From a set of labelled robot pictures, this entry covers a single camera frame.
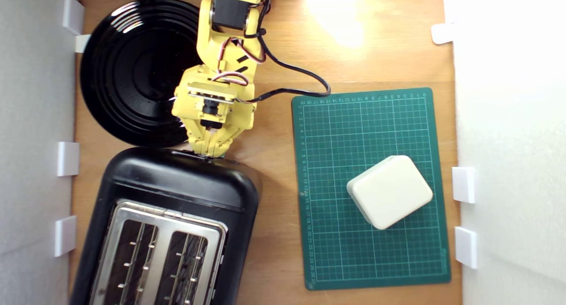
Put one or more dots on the black round plate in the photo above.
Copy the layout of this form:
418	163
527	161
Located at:
132	70

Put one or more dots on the black two-slot toaster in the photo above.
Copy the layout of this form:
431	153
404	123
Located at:
177	181

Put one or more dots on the green cutting mat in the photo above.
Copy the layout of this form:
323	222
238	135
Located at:
336	141

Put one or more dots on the white block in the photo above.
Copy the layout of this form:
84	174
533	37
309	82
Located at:
391	192

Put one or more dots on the white wall clip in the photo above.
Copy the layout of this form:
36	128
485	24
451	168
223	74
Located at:
73	14
442	33
466	247
463	184
82	43
65	235
68	158

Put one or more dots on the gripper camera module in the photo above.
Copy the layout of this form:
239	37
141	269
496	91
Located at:
211	108

